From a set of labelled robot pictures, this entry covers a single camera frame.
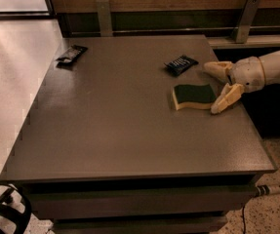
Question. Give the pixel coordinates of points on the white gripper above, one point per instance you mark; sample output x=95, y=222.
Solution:
x=247, y=74

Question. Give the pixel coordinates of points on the green and yellow sponge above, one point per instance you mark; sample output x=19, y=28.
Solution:
x=193, y=96

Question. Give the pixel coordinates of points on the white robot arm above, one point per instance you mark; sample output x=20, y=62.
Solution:
x=271, y=68

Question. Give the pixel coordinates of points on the black rxbar chocolate wrapper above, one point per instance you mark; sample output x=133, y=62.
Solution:
x=71, y=54

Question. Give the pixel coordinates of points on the grey cabinet with drawers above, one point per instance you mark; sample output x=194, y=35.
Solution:
x=105, y=152

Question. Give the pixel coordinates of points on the black office chair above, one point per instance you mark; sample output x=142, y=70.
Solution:
x=18, y=219

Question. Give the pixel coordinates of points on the right metal bracket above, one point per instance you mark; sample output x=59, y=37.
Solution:
x=241, y=31

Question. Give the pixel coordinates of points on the metal bracket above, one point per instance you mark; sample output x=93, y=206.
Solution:
x=241, y=31
x=104, y=17

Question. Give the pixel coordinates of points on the white cable plug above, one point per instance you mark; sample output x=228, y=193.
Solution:
x=263, y=190

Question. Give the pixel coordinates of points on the left metal bracket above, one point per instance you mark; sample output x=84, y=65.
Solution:
x=104, y=17

